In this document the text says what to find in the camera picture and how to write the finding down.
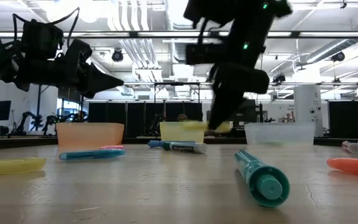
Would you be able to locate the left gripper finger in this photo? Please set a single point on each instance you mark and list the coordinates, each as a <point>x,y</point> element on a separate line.
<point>96,88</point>
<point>101,76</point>

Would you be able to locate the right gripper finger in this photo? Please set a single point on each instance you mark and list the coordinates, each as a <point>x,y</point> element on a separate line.
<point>213,109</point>
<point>228,105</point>

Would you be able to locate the green dry erase marker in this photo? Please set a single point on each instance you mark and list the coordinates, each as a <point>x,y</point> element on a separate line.
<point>186,147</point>

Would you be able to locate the green slim highlighter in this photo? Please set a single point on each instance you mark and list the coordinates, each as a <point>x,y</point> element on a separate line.
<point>272,143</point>

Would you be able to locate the pink slim highlighter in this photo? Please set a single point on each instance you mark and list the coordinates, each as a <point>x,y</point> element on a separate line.
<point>112,147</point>

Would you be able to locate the teal slim highlighter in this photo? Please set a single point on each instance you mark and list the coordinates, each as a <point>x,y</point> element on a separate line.
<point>92,154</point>

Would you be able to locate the teal fat marker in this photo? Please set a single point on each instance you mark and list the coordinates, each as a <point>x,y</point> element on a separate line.
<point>266,186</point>

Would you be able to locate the pink white marker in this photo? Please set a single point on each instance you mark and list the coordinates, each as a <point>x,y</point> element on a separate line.
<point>351,147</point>

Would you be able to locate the orange slim highlighter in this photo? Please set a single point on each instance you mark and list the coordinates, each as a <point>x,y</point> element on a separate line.
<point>353,166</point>

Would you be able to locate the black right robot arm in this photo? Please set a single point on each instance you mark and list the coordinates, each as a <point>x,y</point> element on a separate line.
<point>216,9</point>

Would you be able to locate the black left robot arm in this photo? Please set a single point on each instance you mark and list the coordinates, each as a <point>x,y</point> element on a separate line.
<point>42,40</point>

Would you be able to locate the person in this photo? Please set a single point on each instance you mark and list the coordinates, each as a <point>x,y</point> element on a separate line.
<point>182,117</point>

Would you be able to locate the yellow translucent plastic bin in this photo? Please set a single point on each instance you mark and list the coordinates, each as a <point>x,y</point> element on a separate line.
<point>179,135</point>

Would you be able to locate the white ceiling pipes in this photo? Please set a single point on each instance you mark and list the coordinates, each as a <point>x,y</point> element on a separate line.
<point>141,56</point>

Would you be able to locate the orange translucent plastic bin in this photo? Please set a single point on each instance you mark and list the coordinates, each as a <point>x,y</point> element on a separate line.
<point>90,133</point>

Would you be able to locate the clear plastic bin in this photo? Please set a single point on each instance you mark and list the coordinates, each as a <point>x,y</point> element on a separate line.
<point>280,133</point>

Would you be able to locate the white pillar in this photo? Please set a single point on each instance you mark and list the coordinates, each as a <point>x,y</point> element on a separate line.
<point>308,109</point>

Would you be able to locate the black partition panel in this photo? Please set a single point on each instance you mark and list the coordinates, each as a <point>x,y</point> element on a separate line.
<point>346,119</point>

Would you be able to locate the black ceiling camera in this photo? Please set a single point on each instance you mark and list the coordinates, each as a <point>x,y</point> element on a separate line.
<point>117,56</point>
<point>338,56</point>
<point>279,78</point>

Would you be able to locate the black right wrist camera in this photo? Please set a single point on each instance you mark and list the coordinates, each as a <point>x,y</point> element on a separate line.
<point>204,53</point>

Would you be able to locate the black background rig frame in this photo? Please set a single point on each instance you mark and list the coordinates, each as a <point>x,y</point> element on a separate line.
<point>166,83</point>

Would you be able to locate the black partition wall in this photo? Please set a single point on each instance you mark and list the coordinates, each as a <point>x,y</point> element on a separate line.
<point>145,118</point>

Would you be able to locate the black overhead frame bar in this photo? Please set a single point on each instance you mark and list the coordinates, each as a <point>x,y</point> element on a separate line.
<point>295,34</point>

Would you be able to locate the silver ceiling air duct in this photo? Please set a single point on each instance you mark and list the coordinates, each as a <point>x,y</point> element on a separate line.
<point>337,46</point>
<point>176,31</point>

